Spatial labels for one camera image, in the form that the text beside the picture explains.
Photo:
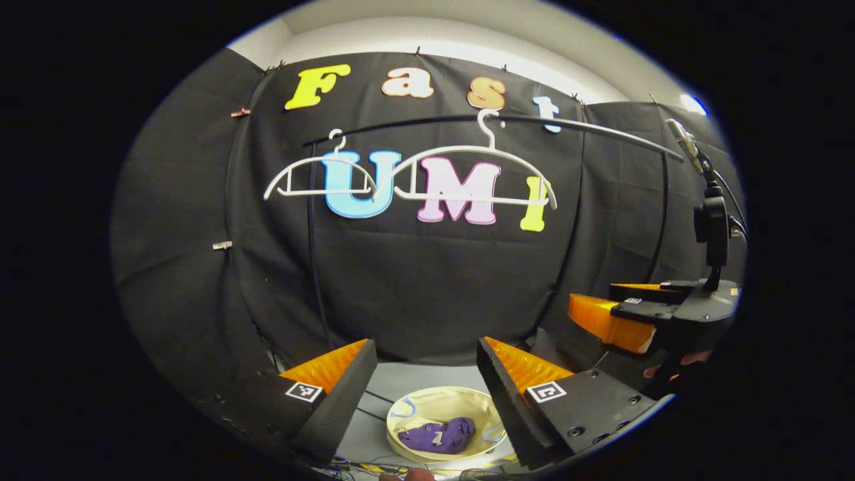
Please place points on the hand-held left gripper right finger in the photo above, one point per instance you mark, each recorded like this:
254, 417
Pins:
504, 401

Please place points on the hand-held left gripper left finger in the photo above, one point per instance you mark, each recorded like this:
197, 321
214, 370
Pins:
347, 401

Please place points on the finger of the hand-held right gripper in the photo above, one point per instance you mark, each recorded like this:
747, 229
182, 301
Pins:
608, 324
651, 291

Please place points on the cream round laundry hamper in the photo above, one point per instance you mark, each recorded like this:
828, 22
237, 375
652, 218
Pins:
441, 404

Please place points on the purple knit garment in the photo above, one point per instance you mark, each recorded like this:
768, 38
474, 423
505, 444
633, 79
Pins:
441, 435

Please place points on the large white clothes hanger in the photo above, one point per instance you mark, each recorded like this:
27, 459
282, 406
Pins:
467, 149

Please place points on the small white clothes hanger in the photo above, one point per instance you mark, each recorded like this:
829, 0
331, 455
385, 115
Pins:
300, 164

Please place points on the black backdrop cloth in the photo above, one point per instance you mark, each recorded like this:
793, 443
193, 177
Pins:
434, 287

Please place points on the silver backdrop clip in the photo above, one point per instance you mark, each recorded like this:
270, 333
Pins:
222, 245

